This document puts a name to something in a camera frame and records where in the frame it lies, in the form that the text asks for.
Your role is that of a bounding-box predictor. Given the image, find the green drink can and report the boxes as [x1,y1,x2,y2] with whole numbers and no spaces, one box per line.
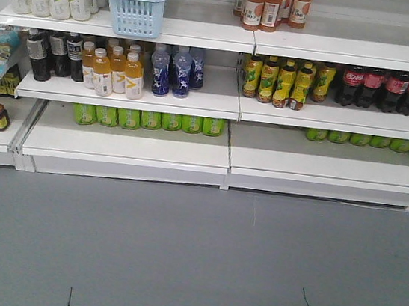
[95,105,118,127]
[181,115,204,134]
[140,110,162,130]
[202,117,226,137]
[161,113,182,131]
[73,103,96,126]
[117,108,141,130]

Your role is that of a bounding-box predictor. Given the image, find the blue sports drink bottle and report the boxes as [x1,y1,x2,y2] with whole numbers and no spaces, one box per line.
[173,46,193,98]
[151,43,170,97]
[189,47,206,89]

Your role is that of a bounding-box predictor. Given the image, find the yellow lemon tea bottle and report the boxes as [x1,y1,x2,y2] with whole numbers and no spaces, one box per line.
[257,56,279,103]
[289,61,313,111]
[242,55,264,98]
[310,62,336,103]
[271,58,296,108]

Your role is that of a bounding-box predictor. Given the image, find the orange vitamin drink bottle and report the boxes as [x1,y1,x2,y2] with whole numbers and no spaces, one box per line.
[93,48,113,97]
[110,46,126,94]
[82,41,96,89]
[124,52,144,100]

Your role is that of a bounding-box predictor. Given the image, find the orange C100 juice bottle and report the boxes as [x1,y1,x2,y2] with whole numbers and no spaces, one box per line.
[259,0,282,32]
[242,0,265,31]
[288,0,312,29]

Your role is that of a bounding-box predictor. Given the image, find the white metal shelf unit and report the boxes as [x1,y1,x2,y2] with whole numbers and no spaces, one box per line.
[0,0,409,211]

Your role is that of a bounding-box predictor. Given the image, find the dark tea bottle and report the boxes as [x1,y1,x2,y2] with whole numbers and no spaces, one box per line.
[26,28,51,82]
[66,32,84,82]
[49,31,70,77]

